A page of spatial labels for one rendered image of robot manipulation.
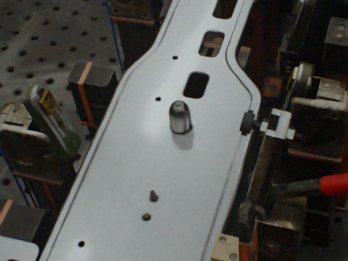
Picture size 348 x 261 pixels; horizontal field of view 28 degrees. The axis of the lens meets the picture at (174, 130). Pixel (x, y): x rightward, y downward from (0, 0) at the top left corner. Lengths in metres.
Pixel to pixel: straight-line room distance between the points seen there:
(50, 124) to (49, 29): 0.68
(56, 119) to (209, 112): 0.22
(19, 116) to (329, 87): 0.43
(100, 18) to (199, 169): 0.73
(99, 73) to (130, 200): 0.25
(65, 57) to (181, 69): 0.52
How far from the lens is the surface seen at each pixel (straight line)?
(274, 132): 0.74
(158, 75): 1.08
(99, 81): 1.10
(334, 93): 0.96
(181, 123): 0.99
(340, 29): 0.98
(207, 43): 1.14
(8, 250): 0.96
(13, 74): 1.56
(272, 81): 1.45
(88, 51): 1.56
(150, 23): 1.26
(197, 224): 0.93
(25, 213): 1.00
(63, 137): 1.00
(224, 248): 0.84
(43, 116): 0.96
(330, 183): 0.81
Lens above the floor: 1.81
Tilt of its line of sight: 53 degrees down
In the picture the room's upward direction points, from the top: 9 degrees counter-clockwise
